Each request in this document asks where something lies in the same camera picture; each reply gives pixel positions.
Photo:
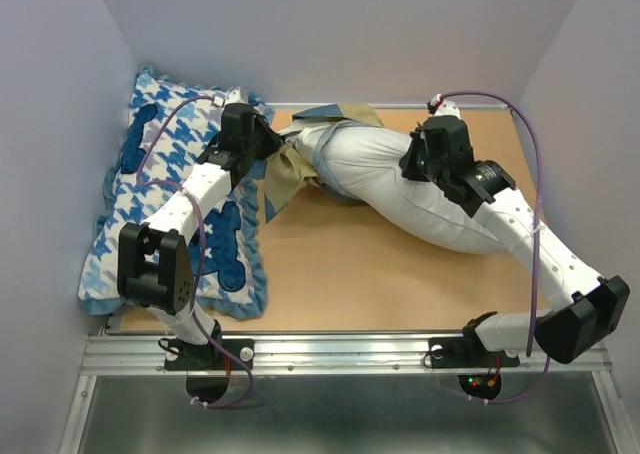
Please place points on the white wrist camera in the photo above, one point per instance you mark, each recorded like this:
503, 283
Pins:
223, 97
440, 106

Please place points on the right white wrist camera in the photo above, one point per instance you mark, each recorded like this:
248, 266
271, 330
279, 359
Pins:
440, 106

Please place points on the blue houndstooth bear pillow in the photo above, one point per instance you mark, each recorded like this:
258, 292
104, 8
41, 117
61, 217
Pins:
170, 125

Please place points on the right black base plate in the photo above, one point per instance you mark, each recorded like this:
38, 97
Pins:
457, 353

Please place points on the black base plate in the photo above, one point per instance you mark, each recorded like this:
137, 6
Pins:
235, 356
457, 353

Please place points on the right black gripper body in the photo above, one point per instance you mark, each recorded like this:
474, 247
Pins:
424, 166

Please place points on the blue tan white patchwork pillow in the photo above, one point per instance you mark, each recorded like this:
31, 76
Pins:
299, 159

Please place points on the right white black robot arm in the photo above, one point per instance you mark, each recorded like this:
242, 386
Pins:
584, 306

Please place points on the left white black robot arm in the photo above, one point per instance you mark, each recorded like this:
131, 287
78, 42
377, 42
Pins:
154, 270

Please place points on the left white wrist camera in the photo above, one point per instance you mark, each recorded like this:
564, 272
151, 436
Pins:
223, 97

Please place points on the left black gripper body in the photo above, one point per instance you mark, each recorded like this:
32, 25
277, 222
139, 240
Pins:
258, 144

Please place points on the aluminium mounting rail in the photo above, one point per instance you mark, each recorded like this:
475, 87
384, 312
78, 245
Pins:
333, 353

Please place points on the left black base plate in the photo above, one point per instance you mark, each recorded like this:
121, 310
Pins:
235, 356

